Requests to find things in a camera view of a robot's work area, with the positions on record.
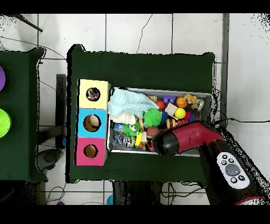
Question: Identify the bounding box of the small orange basketball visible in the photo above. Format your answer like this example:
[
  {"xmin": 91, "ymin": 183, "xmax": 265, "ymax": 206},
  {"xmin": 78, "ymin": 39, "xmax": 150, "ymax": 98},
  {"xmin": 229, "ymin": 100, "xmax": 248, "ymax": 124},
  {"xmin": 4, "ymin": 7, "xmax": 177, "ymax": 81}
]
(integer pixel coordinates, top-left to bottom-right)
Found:
[{"xmin": 176, "ymin": 96, "xmax": 188, "ymax": 108}]

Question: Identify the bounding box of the large green spiky ball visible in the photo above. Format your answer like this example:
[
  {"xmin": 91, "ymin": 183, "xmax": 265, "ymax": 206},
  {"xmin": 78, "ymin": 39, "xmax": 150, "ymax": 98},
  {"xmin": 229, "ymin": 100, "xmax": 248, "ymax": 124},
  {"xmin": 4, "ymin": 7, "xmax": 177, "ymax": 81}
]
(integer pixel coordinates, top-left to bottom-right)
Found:
[{"xmin": 143, "ymin": 108, "xmax": 162, "ymax": 127}]

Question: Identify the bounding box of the wooden box with three holes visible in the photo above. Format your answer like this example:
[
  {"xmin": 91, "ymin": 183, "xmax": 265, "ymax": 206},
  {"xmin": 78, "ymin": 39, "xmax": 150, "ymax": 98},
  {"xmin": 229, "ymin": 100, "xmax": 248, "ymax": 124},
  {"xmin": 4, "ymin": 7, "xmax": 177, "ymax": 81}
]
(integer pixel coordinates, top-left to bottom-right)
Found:
[{"xmin": 73, "ymin": 79, "xmax": 112, "ymax": 166}]

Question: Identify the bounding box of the yellow ball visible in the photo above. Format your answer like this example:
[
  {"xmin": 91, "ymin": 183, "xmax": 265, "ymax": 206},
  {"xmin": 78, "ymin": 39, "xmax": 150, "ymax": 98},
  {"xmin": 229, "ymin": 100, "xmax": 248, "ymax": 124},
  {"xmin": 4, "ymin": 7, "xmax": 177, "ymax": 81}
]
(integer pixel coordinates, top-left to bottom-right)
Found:
[{"xmin": 174, "ymin": 107, "xmax": 186, "ymax": 119}]

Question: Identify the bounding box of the orange plush toy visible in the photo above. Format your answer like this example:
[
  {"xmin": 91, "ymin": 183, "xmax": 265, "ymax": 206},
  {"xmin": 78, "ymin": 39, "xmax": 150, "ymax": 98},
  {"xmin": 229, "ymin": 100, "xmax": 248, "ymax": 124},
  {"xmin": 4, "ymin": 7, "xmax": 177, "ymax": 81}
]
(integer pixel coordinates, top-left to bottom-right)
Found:
[{"xmin": 183, "ymin": 94, "xmax": 198, "ymax": 104}]

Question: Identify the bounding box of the dark green table cloth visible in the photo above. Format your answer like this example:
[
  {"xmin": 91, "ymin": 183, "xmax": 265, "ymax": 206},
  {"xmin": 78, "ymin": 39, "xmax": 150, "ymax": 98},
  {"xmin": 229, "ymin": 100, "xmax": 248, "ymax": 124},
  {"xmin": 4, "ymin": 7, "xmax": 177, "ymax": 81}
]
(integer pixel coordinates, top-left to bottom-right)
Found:
[
  {"xmin": 0, "ymin": 47, "xmax": 48, "ymax": 183},
  {"xmin": 66, "ymin": 43, "xmax": 216, "ymax": 184}
]

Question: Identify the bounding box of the purple round disc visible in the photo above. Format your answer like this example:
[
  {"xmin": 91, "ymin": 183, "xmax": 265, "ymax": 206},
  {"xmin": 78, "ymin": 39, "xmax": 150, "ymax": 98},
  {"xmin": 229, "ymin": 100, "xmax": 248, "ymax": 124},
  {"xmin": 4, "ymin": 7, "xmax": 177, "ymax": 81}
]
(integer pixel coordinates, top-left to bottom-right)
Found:
[{"xmin": 0, "ymin": 66, "xmax": 6, "ymax": 92}]

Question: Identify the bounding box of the green round disc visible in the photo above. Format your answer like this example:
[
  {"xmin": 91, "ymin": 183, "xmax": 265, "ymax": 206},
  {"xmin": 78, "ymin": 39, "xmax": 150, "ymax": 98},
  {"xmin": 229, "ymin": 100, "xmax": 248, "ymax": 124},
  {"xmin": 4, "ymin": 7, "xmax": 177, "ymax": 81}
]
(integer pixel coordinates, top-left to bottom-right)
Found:
[{"xmin": 0, "ymin": 108, "xmax": 12, "ymax": 139}]

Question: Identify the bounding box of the colourful patterned cloth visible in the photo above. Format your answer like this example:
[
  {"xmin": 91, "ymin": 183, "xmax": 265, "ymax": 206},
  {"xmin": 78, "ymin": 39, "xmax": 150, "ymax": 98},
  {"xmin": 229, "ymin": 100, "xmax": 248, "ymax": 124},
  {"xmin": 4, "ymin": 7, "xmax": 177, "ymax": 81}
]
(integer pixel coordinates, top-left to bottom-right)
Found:
[{"xmin": 86, "ymin": 87, "xmax": 101, "ymax": 101}]

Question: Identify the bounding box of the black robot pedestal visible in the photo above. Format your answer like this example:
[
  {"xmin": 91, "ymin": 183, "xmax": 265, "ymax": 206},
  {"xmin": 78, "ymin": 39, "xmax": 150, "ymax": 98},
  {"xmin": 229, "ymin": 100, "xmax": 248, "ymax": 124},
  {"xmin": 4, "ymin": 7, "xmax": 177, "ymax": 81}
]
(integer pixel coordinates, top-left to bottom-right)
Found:
[{"xmin": 112, "ymin": 180, "xmax": 163, "ymax": 206}]

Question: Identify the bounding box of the cream waffle cloth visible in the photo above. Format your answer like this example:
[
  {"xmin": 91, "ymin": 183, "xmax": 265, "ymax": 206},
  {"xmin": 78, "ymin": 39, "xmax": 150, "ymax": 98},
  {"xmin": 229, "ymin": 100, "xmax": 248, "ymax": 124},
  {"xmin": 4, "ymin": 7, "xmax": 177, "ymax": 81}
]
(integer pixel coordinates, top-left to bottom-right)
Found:
[{"xmin": 109, "ymin": 111, "xmax": 137, "ymax": 125}]

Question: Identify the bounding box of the black floor cable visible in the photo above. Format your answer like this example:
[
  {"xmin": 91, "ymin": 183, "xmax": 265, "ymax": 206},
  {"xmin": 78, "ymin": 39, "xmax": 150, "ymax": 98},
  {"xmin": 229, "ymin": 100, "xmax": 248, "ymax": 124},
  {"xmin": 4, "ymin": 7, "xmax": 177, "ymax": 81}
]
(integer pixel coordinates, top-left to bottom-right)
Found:
[{"xmin": 213, "ymin": 117, "xmax": 270, "ymax": 130}]

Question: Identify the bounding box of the green spiky toy with eyes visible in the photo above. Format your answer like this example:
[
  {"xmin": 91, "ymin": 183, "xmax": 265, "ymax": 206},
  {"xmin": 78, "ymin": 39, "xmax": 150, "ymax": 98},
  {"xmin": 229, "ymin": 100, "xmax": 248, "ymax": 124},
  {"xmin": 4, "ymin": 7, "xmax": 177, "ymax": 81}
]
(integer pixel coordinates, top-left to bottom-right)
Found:
[{"xmin": 122, "ymin": 122, "xmax": 141, "ymax": 137}]

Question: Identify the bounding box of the crumpled clear plastic bottle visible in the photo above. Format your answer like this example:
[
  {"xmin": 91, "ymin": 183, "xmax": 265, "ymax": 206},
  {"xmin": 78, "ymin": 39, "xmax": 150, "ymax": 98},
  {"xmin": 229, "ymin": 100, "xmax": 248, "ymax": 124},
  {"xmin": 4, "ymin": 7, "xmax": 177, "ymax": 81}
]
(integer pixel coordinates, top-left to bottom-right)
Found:
[{"xmin": 111, "ymin": 126, "xmax": 136, "ymax": 148}]

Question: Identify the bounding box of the yellow toy banana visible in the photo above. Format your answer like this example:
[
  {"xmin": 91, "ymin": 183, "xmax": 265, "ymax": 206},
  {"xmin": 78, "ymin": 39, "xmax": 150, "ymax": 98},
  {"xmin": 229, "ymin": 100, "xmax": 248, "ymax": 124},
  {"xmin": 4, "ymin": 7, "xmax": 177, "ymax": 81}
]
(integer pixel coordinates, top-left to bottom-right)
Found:
[{"xmin": 134, "ymin": 130, "xmax": 144, "ymax": 148}]

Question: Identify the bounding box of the light blue waffle cloth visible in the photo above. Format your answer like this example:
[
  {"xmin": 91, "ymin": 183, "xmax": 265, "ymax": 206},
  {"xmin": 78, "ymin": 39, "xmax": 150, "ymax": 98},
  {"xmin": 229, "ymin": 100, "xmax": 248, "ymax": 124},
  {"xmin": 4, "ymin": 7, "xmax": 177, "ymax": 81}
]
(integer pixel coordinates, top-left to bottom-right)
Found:
[{"xmin": 107, "ymin": 88, "xmax": 160, "ymax": 119}]

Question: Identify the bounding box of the grey round base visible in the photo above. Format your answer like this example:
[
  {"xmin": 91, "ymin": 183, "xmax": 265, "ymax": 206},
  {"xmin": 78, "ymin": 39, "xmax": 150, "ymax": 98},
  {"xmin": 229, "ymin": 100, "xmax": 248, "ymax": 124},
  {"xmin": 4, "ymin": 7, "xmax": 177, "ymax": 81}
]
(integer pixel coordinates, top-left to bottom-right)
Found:
[{"xmin": 36, "ymin": 147, "xmax": 62, "ymax": 172}]

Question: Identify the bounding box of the shallow metal mesh bin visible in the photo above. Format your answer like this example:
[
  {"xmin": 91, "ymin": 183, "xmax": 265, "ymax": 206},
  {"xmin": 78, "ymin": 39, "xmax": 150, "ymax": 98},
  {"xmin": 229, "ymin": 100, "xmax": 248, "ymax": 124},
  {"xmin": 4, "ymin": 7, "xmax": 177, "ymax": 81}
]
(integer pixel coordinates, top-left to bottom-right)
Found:
[{"xmin": 106, "ymin": 87, "xmax": 213, "ymax": 157}]

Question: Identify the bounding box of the black post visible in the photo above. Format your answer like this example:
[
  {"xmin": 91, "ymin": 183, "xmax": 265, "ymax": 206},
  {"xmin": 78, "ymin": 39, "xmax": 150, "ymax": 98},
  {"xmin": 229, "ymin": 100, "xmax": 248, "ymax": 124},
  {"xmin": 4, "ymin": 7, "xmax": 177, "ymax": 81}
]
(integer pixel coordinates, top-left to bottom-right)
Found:
[{"xmin": 55, "ymin": 73, "xmax": 68, "ymax": 148}]

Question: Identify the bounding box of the dark rod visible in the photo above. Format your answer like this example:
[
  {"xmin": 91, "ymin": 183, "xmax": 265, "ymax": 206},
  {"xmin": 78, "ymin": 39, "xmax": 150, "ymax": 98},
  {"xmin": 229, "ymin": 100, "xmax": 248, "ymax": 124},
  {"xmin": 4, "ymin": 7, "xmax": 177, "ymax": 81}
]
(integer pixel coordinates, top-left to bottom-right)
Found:
[{"xmin": 12, "ymin": 14, "xmax": 43, "ymax": 33}]

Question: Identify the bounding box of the wooden cube block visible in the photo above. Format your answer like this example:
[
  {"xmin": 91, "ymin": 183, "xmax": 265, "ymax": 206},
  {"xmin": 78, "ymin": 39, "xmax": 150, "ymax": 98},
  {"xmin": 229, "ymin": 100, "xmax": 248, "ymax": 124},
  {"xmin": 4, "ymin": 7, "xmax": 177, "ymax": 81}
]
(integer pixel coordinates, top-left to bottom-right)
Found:
[{"xmin": 164, "ymin": 102, "xmax": 178, "ymax": 119}]

